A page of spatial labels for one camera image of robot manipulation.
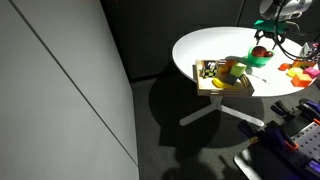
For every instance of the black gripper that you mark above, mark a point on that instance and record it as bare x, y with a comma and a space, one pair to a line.
270, 26

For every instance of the red apple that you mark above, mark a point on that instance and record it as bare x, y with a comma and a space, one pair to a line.
259, 51

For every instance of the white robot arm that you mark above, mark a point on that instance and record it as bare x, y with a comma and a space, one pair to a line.
276, 14

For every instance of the green plastic bowl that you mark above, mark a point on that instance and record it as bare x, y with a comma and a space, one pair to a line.
257, 61

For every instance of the dark red plum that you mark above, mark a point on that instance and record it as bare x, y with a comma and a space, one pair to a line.
268, 54

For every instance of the brown wooden block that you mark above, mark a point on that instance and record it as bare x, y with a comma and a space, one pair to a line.
303, 64

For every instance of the green cube block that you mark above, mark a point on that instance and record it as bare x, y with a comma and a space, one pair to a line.
238, 69

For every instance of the black fabric letter cube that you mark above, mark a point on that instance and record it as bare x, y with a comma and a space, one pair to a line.
310, 51

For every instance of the orange cube block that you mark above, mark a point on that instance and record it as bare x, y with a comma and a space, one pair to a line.
301, 80

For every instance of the grey cube block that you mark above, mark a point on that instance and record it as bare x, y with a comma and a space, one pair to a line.
230, 79

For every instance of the pink cube block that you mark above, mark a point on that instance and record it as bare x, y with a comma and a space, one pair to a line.
313, 73

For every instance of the yellow banana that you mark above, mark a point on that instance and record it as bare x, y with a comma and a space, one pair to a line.
219, 84

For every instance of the wooden tray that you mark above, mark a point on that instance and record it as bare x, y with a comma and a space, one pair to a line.
222, 77

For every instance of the white round table base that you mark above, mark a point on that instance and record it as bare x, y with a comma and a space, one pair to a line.
216, 106

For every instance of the orange handled clamp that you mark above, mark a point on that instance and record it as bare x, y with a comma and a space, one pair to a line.
271, 139
307, 109

